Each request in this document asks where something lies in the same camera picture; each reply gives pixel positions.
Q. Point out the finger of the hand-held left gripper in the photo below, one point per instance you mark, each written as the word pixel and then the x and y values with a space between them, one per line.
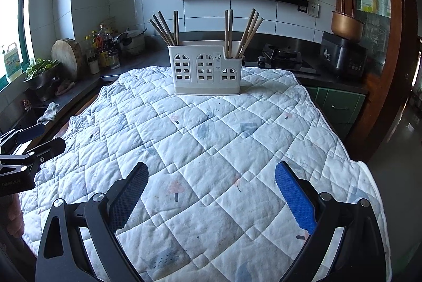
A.
pixel 31 133
pixel 49 148

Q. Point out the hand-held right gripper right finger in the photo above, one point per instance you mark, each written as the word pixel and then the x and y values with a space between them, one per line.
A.
pixel 295 198

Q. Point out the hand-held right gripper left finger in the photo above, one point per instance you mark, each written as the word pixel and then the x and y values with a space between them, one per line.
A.
pixel 130 194

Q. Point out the white plastic utensil holder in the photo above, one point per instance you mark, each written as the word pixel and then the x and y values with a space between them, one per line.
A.
pixel 204 71

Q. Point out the bunch of wooden chopsticks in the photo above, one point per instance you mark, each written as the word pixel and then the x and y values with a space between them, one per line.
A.
pixel 228 34

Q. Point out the person's left hand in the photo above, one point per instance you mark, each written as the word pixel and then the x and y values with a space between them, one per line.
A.
pixel 15 216

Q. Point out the grey dish rag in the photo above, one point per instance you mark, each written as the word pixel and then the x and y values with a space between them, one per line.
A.
pixel 49 112

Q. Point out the red and white scrubber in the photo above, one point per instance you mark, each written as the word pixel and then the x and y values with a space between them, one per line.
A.
pixel 27 104

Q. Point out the steel bowl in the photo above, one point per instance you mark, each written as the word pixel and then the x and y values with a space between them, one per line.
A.
pixel 43 84

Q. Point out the pinkish cloth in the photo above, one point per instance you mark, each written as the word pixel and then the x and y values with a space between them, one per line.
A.
pixel 64 87

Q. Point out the green leafy vegetables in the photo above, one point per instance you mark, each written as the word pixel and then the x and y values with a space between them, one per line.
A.
pixel 41 67

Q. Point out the white detergent jug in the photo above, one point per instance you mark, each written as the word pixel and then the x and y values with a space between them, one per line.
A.
pixel 11 64

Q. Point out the round wooden cutting board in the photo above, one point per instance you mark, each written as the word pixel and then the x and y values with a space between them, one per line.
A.
pixel 66 59

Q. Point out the white quilted blanket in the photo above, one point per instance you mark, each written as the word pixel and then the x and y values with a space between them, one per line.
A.
pixel 204 143

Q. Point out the small white seasoning bottle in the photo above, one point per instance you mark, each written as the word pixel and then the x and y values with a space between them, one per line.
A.
pixel 94 66

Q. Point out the green cabinet door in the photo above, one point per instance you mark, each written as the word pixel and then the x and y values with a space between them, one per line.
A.
pixel 336 110

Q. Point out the yellow capped bottle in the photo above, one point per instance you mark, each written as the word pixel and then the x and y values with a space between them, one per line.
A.
pixel 89 44

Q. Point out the small glass shaker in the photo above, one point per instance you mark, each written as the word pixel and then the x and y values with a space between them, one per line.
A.
pixel 115 61

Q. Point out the dark soy sauce bottle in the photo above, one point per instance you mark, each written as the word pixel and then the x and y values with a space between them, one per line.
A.
pixel 105 51

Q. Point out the green framed window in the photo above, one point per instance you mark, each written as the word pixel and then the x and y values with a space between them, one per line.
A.
pixel 19 5

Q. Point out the white pot with lid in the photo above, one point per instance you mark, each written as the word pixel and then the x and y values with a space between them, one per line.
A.
pixel 132 41

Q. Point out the black gas stove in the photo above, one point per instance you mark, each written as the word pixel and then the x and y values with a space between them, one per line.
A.
pixel 283 57

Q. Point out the black rice cooker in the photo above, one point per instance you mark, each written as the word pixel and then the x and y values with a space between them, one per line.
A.
pixel 344 57

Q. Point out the copper inner pot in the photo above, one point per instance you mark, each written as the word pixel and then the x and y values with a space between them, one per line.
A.
pixel 346 26

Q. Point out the wooden glass door cabinet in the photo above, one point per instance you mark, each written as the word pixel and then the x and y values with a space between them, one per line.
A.
pixel 392 38

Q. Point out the green and white box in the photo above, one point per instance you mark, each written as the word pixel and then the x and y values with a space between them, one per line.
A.
pixel 366 2

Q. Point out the white wall socket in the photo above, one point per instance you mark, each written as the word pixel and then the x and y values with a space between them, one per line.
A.
pixel 313 9

